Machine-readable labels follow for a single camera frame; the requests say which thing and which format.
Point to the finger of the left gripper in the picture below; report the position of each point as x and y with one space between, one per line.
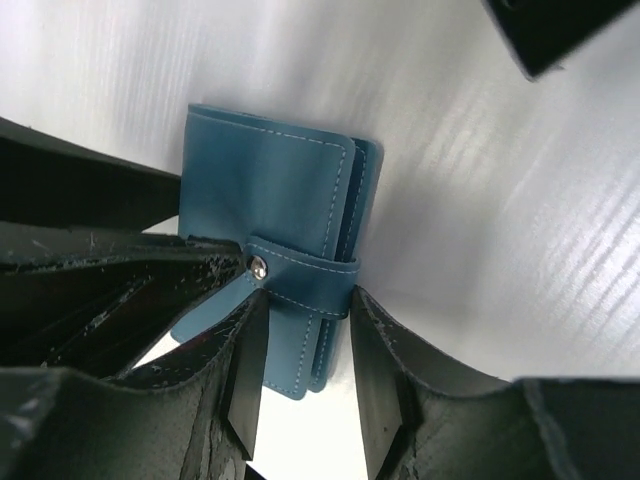
49 182
97 300

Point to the black card tray box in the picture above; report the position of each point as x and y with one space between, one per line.
541 33

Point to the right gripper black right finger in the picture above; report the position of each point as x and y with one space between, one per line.
426 415

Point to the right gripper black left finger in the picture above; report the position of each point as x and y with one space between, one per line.
189 414

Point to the blue leather card holder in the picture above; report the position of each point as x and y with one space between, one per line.
296 200

